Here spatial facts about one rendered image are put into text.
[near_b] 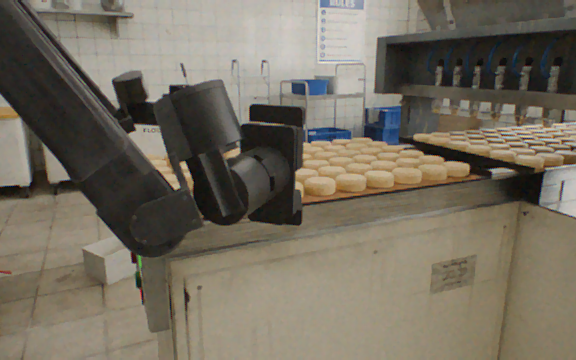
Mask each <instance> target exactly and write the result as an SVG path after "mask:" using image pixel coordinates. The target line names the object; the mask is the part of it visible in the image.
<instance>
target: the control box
mask: <svg viewBox="0 0 576 360"><path fill-rule="evenodd" d="M136 261H137V264H136V269H137V270H140V276H141V285H142V288H140V290H141V301H142V305H143V304H144V310H145V315H146V320H147V329H148V330H150V331H151V333H155V332H159V331H163V330H169V329H170V327H169V314H168V301H167V288H166V282H165V278H166V275H165V266H166V258H165V257H164V258H157V259H151V260H145V258H143V257H142V256H140V264H141V268H140V266H139V259H138V255H136Z"/></svg>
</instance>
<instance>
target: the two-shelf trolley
mask: <svg viewBox="0 0 576 360"><path fill-rule="evenodd" d="M342 65H364V78H358V80H364V93H360V92H357V93H352V94H326V95H308V84H307V82H304V81H287V79H282V81H281V83H280V92H279V98H280V105H282V98H286V99H295V100H303V101H306V107H305V143H308V101H313V100H334V127H336V99H356V97H363V118H362V138H364V120H365V97H366V80H367V78H366V72H367V68H366V64H365V63H363V62H354V63H338V64H336V67H335V75H337V67H339V66H342ZM283 82H284V83H301V84H304V85H306V95H298V94H293V93H292V92H286V93H282V83H283Z"/></svg>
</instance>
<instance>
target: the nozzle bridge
mask: <svg viewBox="0 0 576 360"><path fill-rule="evenodd" d="M565 32H568V35H566V37H564V38H562V39H560V40H559V41H558V42H555V43H554V44H553V46H552V47H551V49H550V52H549V54H548V56H547V60H546V66H544V69H545V72H547V73H550V70H551V68H552V67H553V60H554V57H563V60H562V68H563V73H562V81H561V86H560V91H558V92H556V94H554V92H548V91H546V89H548V87H549V86H548V82H549V79H545V76H544V75H543V74H542V72H541V61H542V57H543V54H544V52H546V49H547V47H548V45H549V44H550V43H551V42H552V41H553V40H554V39H555V38H557V37H559V35H560V34H562V33H565ZM534 34H537V36H538V37H537V38H535V39H533V40H530V41H529V42H527V43H526V44H525V45H524V46H523V49H522V50H521V52H519V54H518V57H517V61H516V70H517V72H518V73H522V70H523V69H522V68H523V67H524V65H525V58H526V57H532V68H534V69H532V70H534V72H532V80H531V85H530V90H529V91H520V92H519V87H520V85H519V82H520V78H517V76H516V75H515V74H514V72H513V69H512V65H513V59H514V55H515V53H516V51H517V49H518V46H519V45H521V44H522V43H523V42H524V41H525V40H526V39H528V38H529V37H532V36H534ZM507 37H511V39H510V40H506V41H504V42H503V43H501V44H500V45H499V47H498V48H497V49H496V51H494V53H493V55H492V58H491V64H490V68H491V71H492V72H497V67H498V66H499V60H500V58H501V57H505V58H506V67H507V69H506V70H507V72H506V81H505V84H504V86H505V88H504V89H495V88H494V85H495V84H494V82H495V77H492V76H491V74H490V73H489V72H488V69H487V63H488V57H489V54H490V52H491V50H492V48H493V47H495V45H496V44H497V43H498V42H499V41H500V40H502V39H504V38H507ZM484 38H486V39H487V40H486V41H484V42H482V43H479V44H478V46H476V47H475V48H474V50H473V51H472V53H471V55H470V58H469V59H468V70H469V71H471V72H474V69H475V68H474V67H475V66H476V62H477V58H484V64H482V66H484V67H485V68H484V79H482V83H481V85H482V87H481V88H473V87H472V86H473V77H471V76H469V75H468V74H467V72H466V71H465V59H466V55H467V53H468V51H470V49H471V48H472V46H473V45H474V43H476V42H477V41H479V40H482V39H484ZM461 40H465V42H463V44H461V45H459V46H457V47H456V48H454V49H453V50H452V52H451V54H450V56H449V61H448V69H449V71H451V73H454V67H455V66H457V59H463V64H462V66H463V67H464V68H463V79H462V86H461V87H453V86H452V84H453V76H450V75H449V74H448V73H447V71H446V69H445V78H444V84H443V85H442V86H436V85H435V82H436V81H435V77H436V76H433V75H432V74H430V72H428V70H427V59H429V55H430V53H431V51H432V49H433V48H434V47H435V46H436V45H438V44H439V43H442V41H446V44H444V45H442V46H439V47H438V48H437V49H435V51H434V52H433V54H432V58H431V62H430V68H431V70H432V72H436V67H437V66H438V60H439V59H444V60H445V62H446V58H447V54H448V52H449V50H450V48H451V47H452V46H453V45H456V44H457V42H459V41H461ZM445 62H444V66H445ZM374 93H377V94H400V95H403V97H402V102H401V112H400V128H399V137H409V136H414V135H420V133H423V135H430V133H433V132H438V123H439V113H435V112H434V111H433V107H432V99H433V97H434V98H445V99H456V100H467V101H478V102H490V103H501V104H512V105H524V106H534V108H545V109H557V110H568V111H576V16H572V17H561V18H550V19H539V20H536V21H528V22H517V23H507V24H496V25H485V26H474V27H463V28H459V29H452V30H442V31H431V32H420V33H409V34H399V35H388V36H378V38H377V43H376V63H375V85H374Z"/></svg>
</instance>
